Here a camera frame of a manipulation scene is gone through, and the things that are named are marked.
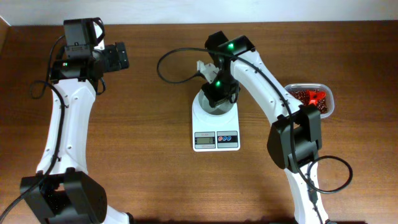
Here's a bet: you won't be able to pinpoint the white bowl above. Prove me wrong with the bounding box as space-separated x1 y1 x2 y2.
198 90 234 116

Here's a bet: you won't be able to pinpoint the orange measuring scoop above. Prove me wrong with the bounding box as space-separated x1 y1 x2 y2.
306 90 326 106

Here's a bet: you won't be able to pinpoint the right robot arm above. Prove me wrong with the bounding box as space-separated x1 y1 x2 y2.
192 31 331 223

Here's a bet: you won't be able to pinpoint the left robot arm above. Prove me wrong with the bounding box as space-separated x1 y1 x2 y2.
20 17 134 223

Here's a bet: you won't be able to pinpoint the white digital kitchen scale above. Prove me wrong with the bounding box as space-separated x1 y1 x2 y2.
192 94 240 152

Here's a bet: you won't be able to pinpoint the red beans in container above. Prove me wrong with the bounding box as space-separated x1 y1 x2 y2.
290 90 328 114

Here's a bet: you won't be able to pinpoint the clear plastic container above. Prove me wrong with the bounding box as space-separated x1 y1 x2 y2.
285 83 335 119

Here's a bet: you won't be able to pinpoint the right black cable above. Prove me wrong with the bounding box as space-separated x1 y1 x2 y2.
155 47 354 224

